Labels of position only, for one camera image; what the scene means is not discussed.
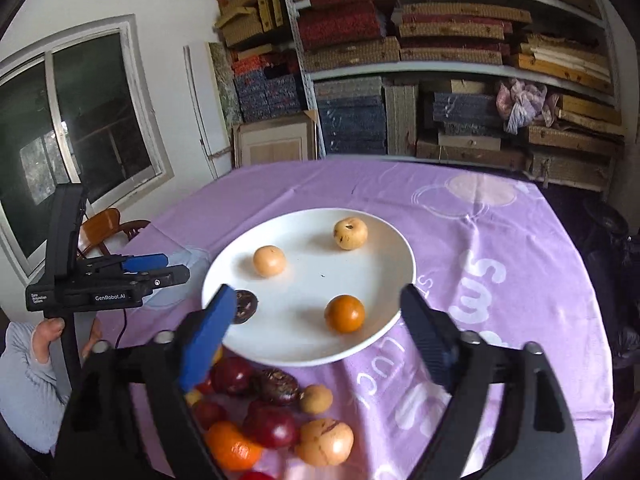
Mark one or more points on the pale tan round fruit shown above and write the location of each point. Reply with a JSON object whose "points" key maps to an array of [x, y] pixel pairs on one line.
{"points": [[270, 261]]}

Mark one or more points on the brown wooden chair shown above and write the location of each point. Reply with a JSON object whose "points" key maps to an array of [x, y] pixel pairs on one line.
{"points": [[100, 227]]}

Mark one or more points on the small orange yellow fruit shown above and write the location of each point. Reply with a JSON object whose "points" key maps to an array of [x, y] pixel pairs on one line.
{"points": [[193, 398]]}

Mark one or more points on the stack of plain wooden boxes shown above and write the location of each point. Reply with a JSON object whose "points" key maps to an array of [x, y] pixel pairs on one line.
{"points": [[565, 65]]}

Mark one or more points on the yellow spotted pear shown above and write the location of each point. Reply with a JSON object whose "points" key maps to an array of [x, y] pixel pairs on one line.
{"points": [[350, 233]]}

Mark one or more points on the yellow-green lemon fruit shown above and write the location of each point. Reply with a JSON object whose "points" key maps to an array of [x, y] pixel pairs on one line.
{"points": [[344, 313]]}

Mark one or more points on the person's left hand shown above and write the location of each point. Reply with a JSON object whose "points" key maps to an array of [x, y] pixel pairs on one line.
{"points": [[50, 332]]}

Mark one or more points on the crumpled cloth on shelf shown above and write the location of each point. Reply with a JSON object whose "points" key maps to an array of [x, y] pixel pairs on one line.
{"points": [[520, 105]]}

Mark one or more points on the small tan longan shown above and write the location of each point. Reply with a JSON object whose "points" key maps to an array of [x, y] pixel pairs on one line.
{"points": [[316, 399]]}

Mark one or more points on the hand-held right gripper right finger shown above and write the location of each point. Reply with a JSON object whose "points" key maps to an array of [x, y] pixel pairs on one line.
{"points": [[430, 340]]}

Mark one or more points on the dark brown water chestnut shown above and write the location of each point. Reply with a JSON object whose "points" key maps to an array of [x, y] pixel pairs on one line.
{"points": [[246, 305], [277, 385]]}

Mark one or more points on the white round plate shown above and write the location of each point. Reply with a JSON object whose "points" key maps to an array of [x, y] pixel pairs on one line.
{"points": [[310, 280]]}

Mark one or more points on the dark red plum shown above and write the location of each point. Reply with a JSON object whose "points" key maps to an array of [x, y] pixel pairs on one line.
{"points": [[232, 375]]}

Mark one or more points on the stack of blue patterned boxes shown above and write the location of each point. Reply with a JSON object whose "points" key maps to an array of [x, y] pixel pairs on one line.
{"points": [[350, 125]]}

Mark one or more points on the small red cherry tomato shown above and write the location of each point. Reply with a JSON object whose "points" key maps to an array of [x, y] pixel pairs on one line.
{"points": [[256, 475], [207, 412]]}

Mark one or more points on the white metal shelf rack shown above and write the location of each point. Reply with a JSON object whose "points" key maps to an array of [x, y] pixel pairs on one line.
{"points": [[345, 74]]}

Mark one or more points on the person's left forearm grey sleeve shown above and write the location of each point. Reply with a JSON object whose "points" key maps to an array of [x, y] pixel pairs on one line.
{"points": [[25, 390]]}

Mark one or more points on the purple printed tablecloth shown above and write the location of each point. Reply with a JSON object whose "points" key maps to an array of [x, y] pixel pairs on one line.
{"points": [[450, 220]]}

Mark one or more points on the wooden framed picture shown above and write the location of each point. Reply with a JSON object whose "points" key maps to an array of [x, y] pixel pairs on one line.
{"points": [[275, 145]]}

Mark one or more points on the dark jacket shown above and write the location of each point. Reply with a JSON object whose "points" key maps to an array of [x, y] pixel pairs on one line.
{"points": [[610, 260]]}

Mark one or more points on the stack of red patterned boxes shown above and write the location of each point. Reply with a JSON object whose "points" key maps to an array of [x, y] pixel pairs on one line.
{"points": [[340, 25]]}

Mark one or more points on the dark red apple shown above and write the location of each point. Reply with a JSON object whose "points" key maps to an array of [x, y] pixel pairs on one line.
{"points": [[272, 427]]}

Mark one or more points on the pile of yellow woven boxes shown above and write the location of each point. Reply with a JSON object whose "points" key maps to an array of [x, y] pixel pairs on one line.
{"points": [[240, 30]]}

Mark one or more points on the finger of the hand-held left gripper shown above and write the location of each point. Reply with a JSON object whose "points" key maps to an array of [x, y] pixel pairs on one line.
{"points": [[145, 262], [172, 276]]}

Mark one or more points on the dimpled orange mandarin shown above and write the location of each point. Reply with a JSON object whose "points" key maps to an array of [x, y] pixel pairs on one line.
{"points": [[232, 445]]}

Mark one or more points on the white leaning board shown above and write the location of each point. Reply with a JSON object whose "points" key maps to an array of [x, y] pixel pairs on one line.
{"points": [[197, 110]]}

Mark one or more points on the green marbled board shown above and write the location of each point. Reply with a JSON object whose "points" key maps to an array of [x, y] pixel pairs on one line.
{"points": [[222, 85]]}

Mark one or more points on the white framed window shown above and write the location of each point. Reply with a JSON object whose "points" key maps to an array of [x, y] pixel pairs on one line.
{"points": [[100, 110]]}

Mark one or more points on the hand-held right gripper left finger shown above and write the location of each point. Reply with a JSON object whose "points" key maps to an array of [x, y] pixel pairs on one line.
{"points": [[210, 335]]}

